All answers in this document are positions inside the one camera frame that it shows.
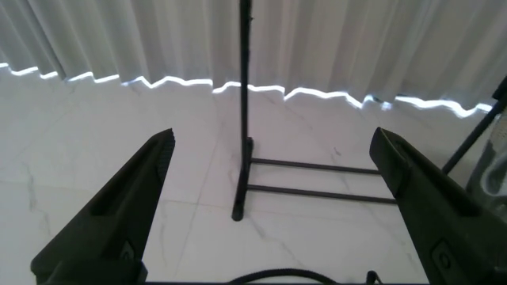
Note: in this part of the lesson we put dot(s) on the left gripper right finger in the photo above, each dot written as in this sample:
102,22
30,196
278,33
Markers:
447,237

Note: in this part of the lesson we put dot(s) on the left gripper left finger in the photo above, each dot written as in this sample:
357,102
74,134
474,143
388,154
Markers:
111,229

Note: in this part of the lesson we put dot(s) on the black clothes rack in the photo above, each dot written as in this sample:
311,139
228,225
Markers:
245,118

